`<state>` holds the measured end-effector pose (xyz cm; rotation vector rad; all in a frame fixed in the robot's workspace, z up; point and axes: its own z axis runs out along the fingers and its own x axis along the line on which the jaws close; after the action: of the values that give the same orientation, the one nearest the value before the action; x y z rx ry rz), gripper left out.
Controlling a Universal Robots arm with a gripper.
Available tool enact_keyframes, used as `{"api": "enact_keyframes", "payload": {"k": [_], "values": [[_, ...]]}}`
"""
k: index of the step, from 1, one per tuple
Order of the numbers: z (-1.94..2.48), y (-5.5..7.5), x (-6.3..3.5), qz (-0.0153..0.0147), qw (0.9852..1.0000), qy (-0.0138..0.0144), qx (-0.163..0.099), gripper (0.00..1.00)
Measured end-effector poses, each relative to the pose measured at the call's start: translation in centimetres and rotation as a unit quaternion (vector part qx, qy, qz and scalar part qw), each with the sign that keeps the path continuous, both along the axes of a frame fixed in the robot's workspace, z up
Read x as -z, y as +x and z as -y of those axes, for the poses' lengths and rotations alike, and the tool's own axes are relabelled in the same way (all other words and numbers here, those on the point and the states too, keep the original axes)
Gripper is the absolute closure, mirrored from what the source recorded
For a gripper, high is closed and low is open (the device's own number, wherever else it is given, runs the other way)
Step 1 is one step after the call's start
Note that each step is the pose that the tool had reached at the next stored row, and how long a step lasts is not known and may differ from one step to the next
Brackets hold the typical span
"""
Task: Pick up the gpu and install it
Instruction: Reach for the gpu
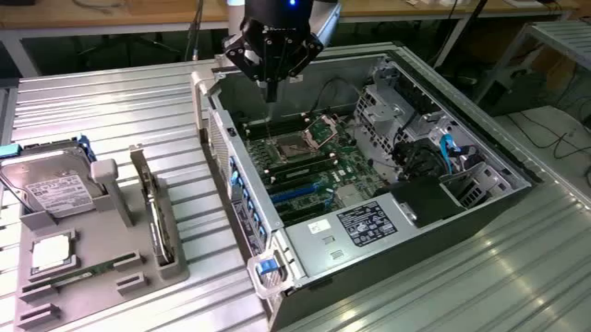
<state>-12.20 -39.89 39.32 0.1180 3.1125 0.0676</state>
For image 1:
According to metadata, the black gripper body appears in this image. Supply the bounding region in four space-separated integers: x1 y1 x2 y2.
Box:
239 0 314 49

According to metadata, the graphics card with metal bracket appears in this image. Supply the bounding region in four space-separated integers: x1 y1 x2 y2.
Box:
128 144 179 269

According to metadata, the black RAM slot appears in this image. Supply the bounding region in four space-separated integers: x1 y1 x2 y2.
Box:
242 117 307 134
263 159 338 176
260 155 335 171

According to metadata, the metal socket cover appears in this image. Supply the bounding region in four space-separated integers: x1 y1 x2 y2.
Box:
302 116 339 148

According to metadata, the perforated metal drive cage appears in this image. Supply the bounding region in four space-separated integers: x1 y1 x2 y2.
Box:
352 82 447 156

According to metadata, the CPU socket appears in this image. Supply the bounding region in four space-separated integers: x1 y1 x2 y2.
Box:
275 136 311 159

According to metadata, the green motherboard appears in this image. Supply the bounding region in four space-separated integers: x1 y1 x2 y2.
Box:
239 110 403 225

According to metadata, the green RAM stick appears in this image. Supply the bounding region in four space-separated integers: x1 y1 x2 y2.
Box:
27 259 122 291
271 165 338 183

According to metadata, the long black expansion slot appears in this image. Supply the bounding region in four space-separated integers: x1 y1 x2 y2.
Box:
266 178 316 193
280 210 327 225
275 202 326 216

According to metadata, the blue expansion slot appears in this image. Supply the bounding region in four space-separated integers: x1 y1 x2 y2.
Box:
270 183 320 205

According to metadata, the silver chipset heatsink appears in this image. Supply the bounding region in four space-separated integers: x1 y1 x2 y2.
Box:
335 186 368 205

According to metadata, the blue disk carrier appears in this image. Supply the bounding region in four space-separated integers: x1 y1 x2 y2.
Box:
0 134 99 164

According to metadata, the black box device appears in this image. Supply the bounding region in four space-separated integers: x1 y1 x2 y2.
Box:
479 67 548 117

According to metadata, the black fan shroud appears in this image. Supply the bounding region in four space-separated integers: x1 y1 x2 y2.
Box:
374 176 468 229

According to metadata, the silver hard disk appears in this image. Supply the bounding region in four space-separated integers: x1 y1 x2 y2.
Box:
0 147 107 219

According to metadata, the grey power supply unit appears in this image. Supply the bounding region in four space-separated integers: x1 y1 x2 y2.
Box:
282 192 419 282

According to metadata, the metal slat shelf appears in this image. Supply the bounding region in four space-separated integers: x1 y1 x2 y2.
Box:
494 20 591 104

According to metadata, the black open PC case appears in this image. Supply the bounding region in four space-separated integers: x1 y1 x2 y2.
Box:
191 40 544 332

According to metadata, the grey parts rack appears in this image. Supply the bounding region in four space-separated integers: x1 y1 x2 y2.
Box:
12 158 194 329

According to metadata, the silver CPU chip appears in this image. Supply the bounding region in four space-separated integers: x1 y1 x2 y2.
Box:
31 237 75 269

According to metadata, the grey hanging cable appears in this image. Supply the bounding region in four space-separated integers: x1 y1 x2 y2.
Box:
186 0 206 62

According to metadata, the wooden desk with grey frame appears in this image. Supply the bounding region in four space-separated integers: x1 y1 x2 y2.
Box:
339 0 582 67
0 0 232 79

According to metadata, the black cable bundle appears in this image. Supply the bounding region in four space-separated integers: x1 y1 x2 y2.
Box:
390 138 447 183

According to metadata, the blue SATA wire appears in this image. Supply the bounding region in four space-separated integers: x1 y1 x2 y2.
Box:
440 133 463 176

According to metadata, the metal disk bay bracket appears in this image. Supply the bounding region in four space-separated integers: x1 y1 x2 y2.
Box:
438 160 515 212

